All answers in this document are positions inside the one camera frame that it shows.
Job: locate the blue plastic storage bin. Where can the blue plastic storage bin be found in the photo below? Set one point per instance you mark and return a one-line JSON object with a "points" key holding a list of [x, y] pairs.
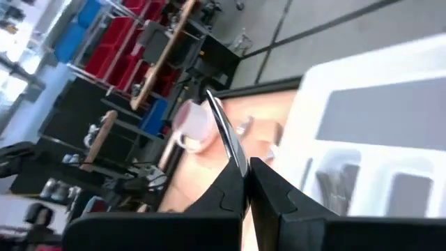
{"points": [[153, 116], [76, 31]]}

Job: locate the red plastic storage bin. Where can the red plastic storage bin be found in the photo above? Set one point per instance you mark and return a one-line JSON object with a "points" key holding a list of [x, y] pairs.
{"points": [[167, 82], [118, 31], [101, 59]]}

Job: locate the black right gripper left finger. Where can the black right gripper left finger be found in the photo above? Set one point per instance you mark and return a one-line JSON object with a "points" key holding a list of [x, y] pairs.
{"points": [[223, 198]]}

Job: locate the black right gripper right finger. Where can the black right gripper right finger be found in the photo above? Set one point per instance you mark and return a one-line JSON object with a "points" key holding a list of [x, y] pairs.
{"points": [[278, 216]]}

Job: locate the silver table knife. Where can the silver table knife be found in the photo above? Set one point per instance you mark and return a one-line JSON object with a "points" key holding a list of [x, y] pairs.
{"points": [[226, 132]]}

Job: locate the white plastic cutlery tray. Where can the white plastic cutlery tray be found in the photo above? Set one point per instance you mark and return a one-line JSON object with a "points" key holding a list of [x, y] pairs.
{"points": [[383, 62]]}

